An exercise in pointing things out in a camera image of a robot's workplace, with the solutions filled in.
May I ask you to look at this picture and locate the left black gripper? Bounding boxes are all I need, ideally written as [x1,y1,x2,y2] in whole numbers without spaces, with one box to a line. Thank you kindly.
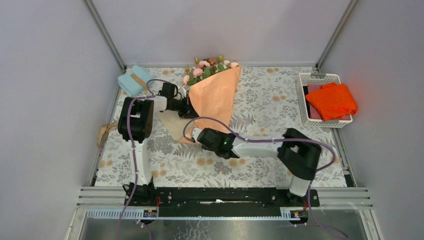
[168,95,199,119]

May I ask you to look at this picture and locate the tan wrapping paper sheet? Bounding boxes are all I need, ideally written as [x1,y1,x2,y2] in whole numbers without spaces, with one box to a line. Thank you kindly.
[157,66,242,144]

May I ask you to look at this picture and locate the pink fake flower bunch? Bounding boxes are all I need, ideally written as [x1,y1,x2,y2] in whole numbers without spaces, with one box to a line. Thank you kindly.
[182,55,240,86]

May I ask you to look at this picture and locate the tan ribbon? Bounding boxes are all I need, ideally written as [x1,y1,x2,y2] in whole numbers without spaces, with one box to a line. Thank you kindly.
[96,73,148,148]

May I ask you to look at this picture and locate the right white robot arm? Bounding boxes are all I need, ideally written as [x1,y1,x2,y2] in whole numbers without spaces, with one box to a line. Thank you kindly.
[192,128,322,206]

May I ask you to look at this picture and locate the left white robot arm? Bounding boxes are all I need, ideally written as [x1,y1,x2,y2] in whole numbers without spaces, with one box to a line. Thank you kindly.
[117,81,199,206]

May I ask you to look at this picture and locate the light blue folded towel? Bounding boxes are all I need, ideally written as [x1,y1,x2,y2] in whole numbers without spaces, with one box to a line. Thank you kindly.
[117,65,152,97]

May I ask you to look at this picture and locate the floral patterned table mat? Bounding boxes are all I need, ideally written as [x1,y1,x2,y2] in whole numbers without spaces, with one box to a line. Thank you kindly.
[94,66,336,188]

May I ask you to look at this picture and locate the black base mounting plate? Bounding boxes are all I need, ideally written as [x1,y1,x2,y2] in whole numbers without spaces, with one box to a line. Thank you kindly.
[122,183,320,217]

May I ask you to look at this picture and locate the white plastic basket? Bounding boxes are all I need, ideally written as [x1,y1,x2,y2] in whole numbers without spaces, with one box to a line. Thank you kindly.
[296,73,358,128]

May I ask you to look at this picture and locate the orange folded cloth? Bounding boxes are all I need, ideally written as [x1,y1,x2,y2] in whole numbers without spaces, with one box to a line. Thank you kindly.
[305,82,358,121]

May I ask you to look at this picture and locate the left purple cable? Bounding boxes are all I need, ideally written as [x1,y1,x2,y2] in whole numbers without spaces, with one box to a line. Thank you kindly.
[114,78,173,240]

